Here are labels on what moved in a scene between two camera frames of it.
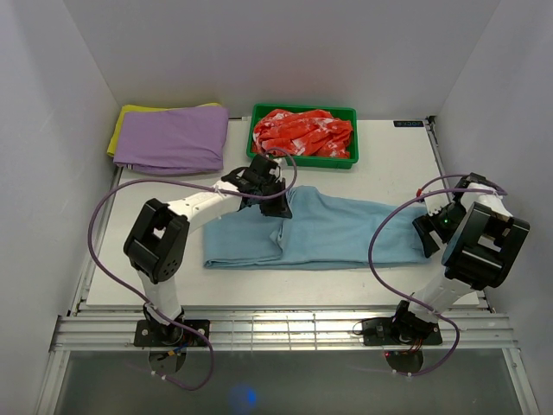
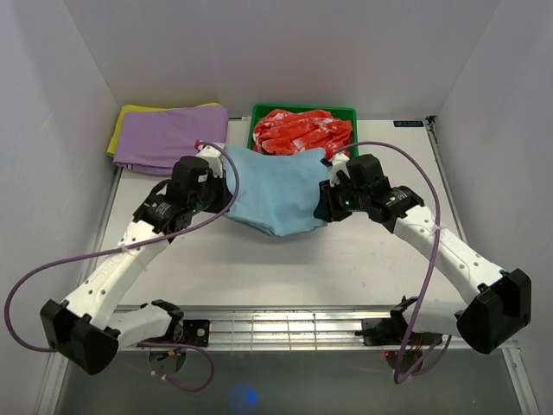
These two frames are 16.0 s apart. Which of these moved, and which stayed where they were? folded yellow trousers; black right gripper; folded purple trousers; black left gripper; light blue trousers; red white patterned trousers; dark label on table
Moved: light blue trousers; black left gripper; black right gripper
Stayed: folded yellow trousers; red white patterned trousers; folded purple trousers; dark label on table
